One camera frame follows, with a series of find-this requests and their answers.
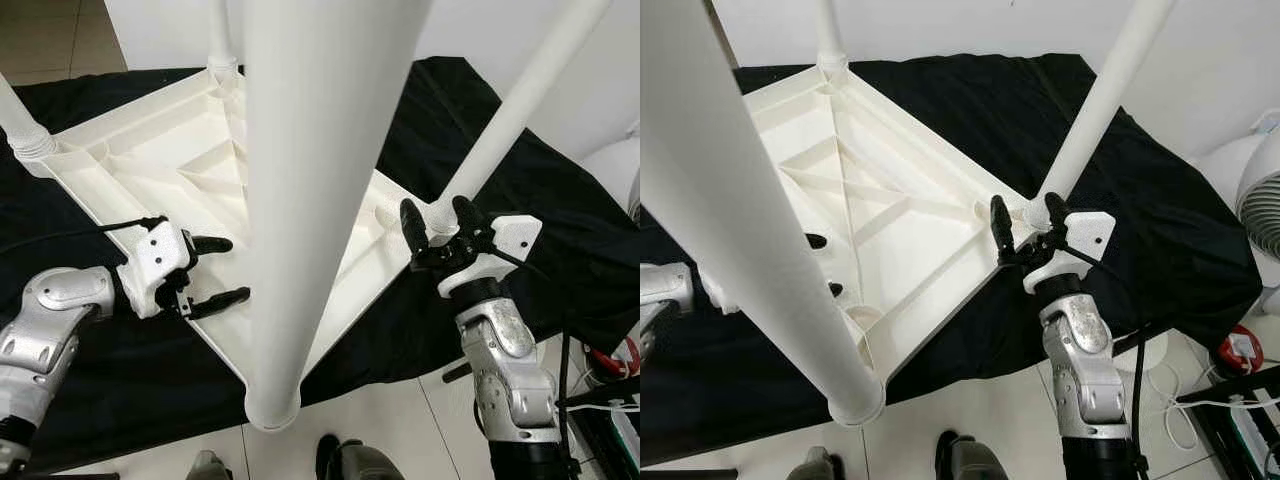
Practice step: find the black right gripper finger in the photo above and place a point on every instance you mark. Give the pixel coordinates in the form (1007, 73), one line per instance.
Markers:
(412, 225)
(1000, 222)
(1057, 212)
(468, 215)

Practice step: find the white plastic ribbed table top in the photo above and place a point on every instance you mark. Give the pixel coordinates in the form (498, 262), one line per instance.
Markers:
(150, 150)
(900, 180)

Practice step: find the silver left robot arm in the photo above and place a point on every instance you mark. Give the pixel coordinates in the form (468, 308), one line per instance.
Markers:
(45, 330)
(665, 290)

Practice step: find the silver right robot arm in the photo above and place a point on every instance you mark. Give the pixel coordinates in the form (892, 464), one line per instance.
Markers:
(510, 370)
(1090, 370)

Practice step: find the black table cloth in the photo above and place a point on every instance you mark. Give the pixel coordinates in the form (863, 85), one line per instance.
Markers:
(100, 370)
(1150, 180)

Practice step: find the grey robot left foot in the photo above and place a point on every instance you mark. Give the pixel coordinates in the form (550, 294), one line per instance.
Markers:
(815, 465)
(208, 468)

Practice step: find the red round device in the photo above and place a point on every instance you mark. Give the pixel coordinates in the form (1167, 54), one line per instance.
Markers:
(1240, 350)
(610, 362)

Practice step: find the dark robot right foot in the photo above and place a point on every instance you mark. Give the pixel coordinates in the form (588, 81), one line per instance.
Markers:
(360, 460)
(970, 458)

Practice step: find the white power strip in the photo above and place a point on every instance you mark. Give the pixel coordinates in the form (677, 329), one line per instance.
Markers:
(1250, 440)
(625, 440)

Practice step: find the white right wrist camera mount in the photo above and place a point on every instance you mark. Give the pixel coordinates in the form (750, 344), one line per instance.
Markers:
(515, 235)
(1090, 232)

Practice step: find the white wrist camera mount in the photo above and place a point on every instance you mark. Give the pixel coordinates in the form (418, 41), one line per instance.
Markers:
(155, 255)
(715, 295)
(515, 235)
(1090, 232)

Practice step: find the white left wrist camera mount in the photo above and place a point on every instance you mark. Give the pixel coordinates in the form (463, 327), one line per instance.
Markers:
(155, 255)
(715, 295)

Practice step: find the black metal frame bar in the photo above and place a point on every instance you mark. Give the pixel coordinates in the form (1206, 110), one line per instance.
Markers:
(458, 372)

